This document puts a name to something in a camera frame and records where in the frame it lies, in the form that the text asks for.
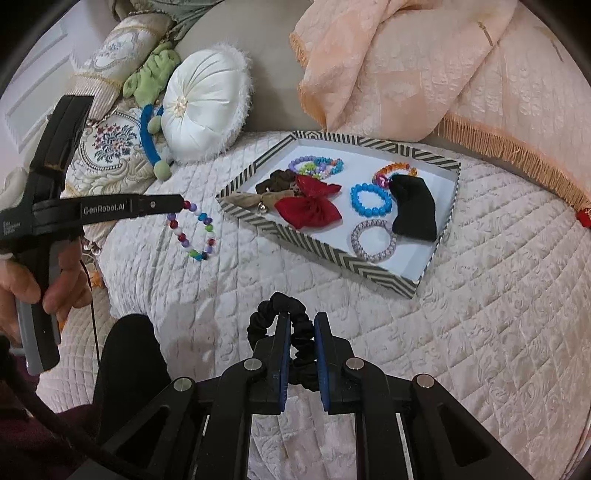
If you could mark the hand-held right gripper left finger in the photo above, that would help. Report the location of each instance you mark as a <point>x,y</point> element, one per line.
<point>284,364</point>

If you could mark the brown scrunchie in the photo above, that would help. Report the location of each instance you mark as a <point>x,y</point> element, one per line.
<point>277,177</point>

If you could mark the peach fringed blanket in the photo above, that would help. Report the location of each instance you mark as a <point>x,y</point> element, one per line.
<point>392,60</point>

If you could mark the beige bow with bell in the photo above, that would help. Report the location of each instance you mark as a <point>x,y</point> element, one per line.
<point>249,201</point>

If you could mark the black fabric bow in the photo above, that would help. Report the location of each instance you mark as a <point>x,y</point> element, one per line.
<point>415,212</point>

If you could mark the black scrunchie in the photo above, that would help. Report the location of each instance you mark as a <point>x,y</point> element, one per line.
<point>263,314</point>

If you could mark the floral embroidered pillow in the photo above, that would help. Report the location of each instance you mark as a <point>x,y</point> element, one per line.
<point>111,138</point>

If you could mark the red fabric bow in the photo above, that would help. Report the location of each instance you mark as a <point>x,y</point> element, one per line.
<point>314,207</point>

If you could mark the striped cardboard tray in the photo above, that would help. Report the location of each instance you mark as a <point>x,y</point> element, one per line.
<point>332,240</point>

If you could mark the beige brocade pillow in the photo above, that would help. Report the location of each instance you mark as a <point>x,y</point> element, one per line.
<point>120,50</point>

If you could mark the beige headboard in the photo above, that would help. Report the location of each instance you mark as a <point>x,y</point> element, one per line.
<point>268,69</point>

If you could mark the person's left hand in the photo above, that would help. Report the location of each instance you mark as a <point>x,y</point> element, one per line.
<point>69,281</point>

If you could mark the green and blue plush toy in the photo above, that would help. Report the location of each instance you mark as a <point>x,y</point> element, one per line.
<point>152,69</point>

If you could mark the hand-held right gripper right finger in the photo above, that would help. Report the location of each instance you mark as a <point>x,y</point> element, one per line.
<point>323,369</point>

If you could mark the person's leg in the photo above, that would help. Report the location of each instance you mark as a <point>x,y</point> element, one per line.
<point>129,369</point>

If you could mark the white round cushion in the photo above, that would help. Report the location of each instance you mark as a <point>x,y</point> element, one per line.
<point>203,101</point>

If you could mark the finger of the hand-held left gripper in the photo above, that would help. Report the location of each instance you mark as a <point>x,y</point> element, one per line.
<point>161,204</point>

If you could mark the white door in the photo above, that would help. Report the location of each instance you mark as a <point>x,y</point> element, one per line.
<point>32,83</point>

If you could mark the white quilted bedspread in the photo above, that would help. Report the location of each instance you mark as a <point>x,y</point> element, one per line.
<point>461,323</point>

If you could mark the person's left forearm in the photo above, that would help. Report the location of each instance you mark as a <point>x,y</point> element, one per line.
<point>23,438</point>

